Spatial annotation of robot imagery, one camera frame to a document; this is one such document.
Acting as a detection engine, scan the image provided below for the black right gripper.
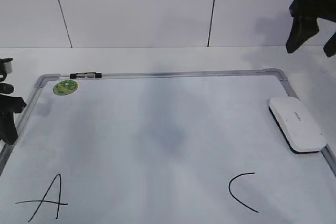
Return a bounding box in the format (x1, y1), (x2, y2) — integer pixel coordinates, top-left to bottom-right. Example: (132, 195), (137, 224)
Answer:
(286, 0), (336, 58)

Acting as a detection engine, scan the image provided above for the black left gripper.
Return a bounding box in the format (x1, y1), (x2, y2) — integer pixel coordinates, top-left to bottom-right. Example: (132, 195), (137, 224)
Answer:
(0, 76), (27, 146)

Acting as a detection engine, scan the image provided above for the white whiteboard eraser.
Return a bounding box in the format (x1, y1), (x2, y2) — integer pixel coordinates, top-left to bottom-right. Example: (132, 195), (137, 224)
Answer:
(268, 97), (327, 154)

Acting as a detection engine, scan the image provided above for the round green magnet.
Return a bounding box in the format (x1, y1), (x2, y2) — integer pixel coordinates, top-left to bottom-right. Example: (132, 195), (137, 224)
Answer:
(53, 80), (79, 95)

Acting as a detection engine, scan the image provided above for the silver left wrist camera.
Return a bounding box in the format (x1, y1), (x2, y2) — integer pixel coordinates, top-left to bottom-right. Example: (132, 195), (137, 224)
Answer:
(0, 58), (13, 76)

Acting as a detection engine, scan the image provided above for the white board with grey frame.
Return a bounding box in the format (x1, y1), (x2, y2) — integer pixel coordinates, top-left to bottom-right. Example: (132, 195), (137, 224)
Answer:
(1, 69), (335, 223)

